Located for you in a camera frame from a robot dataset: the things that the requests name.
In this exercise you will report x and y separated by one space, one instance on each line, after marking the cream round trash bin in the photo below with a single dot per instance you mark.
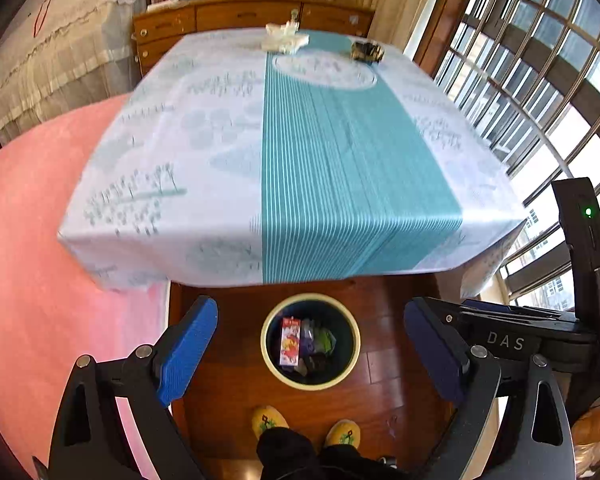
317 371

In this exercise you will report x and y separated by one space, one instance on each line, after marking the pink bed cover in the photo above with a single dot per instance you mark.
51 311

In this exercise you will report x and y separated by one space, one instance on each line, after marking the teal and white tablecloth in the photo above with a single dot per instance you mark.
229 165

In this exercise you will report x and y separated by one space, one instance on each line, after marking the white lace cover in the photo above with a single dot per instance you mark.
58 55

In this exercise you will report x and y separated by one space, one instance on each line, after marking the green paper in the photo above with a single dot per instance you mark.
324 341

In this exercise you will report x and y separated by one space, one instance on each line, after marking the metal window grille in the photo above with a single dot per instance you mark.
526 75

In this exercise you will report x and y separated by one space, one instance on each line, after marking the black gold crumpled wrapper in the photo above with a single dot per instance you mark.
367 52

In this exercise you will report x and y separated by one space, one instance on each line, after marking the right yellow slipper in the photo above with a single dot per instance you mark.
344 432

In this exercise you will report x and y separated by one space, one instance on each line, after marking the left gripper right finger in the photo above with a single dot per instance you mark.
534 439

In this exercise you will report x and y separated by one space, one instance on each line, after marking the white purple small box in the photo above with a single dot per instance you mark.
307 338

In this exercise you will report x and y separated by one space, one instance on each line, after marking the wooden dresser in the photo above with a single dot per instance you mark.
155 32

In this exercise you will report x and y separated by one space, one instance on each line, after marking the white crumpled plastic bag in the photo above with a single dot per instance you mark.
284 39

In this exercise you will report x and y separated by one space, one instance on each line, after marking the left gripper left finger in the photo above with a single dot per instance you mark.
89 441

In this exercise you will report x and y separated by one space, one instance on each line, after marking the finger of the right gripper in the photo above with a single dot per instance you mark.
531 312
458 314

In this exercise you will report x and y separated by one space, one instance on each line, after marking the strawberry cartoon carton box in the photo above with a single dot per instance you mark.
290 342

